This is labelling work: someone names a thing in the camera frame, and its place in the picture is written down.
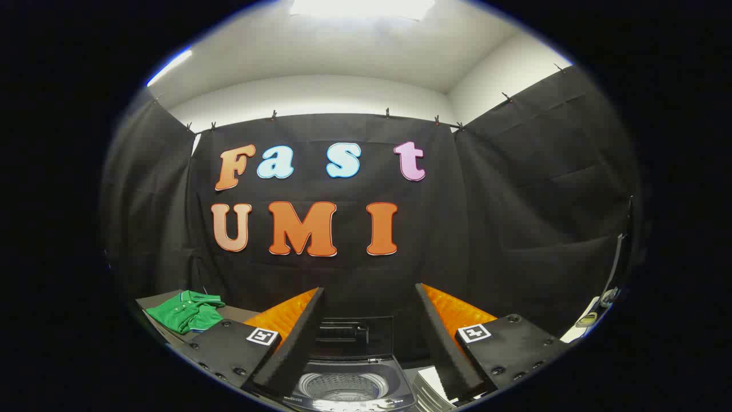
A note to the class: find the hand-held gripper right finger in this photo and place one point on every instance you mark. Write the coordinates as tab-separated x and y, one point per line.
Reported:
443	346

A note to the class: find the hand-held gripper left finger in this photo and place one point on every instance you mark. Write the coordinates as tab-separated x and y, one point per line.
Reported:
296	346

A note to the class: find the grey washing machine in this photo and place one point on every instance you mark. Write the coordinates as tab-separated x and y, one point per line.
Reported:
396	379

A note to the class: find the green polo shirt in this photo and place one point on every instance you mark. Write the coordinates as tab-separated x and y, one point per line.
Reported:
183	315

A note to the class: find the stack of white sheets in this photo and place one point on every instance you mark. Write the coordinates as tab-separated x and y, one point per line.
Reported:
429	390

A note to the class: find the grey cabinet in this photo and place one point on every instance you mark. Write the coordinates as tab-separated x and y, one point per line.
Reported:
237	313

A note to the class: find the white side table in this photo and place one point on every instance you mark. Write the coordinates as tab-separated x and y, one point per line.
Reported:
572	333

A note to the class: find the tape roll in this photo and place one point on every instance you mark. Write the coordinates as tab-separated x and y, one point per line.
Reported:
587	320

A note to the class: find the dark metal stand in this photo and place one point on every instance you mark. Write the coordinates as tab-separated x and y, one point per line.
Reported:
619	252

